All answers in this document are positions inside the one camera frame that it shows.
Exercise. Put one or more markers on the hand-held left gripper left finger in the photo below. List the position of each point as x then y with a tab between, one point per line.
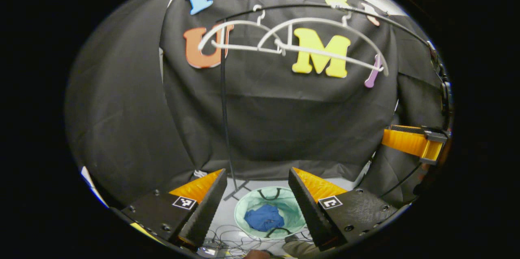
205	214

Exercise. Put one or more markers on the blue shirt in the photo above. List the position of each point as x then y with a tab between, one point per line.
264	218

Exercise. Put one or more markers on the black clothes rack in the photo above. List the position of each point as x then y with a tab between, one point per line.
224	129

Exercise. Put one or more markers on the green mesh laundry hamper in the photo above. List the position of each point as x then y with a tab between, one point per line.
292	214

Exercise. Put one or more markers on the white plastic hanger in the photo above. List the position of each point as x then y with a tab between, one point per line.
321	19
239	47

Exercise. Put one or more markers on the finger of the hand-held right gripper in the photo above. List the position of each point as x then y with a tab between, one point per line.
406	143

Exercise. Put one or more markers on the black backdrop cloth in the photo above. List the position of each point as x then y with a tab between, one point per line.
284	120

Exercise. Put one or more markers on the person's leg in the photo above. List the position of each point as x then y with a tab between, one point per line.
302	249

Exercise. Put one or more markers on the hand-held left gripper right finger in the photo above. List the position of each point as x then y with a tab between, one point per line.
310	210

